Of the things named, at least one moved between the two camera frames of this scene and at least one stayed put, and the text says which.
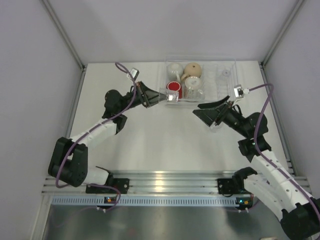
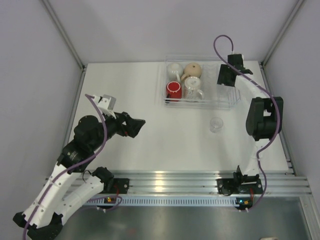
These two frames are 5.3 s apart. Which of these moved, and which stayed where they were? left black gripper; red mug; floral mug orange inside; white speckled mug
Moved: left black gripper
Stayed: white speckled mug; floral mug orange inside; red mug
